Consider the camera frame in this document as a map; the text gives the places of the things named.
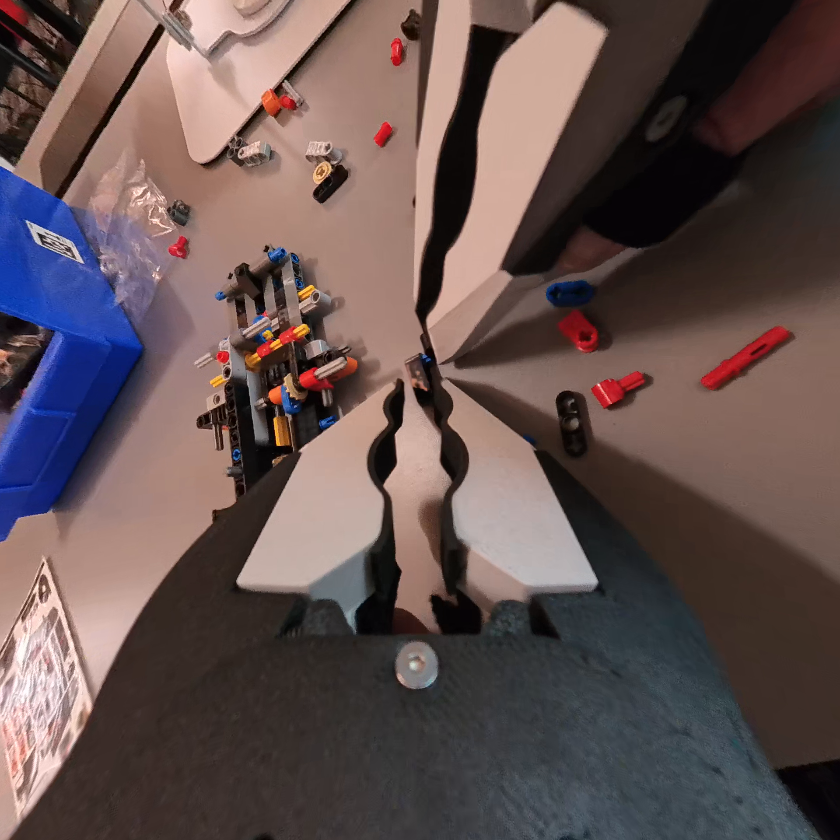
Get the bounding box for instruction booklet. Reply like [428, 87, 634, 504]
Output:
[0, 556, 94, 823]

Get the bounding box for long red lego lever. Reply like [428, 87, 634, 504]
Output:
[700, 326, 793, 391]

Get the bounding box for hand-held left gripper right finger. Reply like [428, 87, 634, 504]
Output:
[430, 377, 599, 626]

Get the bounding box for black lego connector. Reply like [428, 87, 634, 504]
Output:
[311, 164, 350, 204]

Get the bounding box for black lego beam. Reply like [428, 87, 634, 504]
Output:
[555, 390, 589, 458]

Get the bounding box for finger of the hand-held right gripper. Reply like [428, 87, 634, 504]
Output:
[425, 0, 609, 365]
[412, 0, 481, 324]

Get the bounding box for dark shelf rack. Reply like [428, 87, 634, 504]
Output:
[0, 0, 89, 161]

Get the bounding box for red lego axle connector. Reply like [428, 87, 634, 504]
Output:
[591, 371, 647, 410]

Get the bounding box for blue plastic bin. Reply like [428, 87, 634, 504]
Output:
[0, 166, 144, 542]

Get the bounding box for clear plastic piece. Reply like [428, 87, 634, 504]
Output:
[138, 0, 214, 60]

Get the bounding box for multicoloured lego technic assembly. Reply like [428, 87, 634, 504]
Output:
[194, 244, 360, 494]

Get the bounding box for blue lego connector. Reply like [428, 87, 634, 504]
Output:
[545, 280, 596, 308]

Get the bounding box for clear plastic bag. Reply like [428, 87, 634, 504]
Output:
[85, 150, 179, 324]

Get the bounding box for pale grey flat board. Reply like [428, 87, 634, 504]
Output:
[165, 0, 355, 165]

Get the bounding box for red lego half beam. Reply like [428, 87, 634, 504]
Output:
[558, 310, 600, 354]

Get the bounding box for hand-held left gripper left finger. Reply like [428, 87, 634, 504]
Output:
[236, 379, 406, 634]

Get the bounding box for grey lego connector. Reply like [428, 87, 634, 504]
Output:
[227, 136, 273, 168]

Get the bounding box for person's right hand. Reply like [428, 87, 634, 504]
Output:
[694, 0, 840, 157]

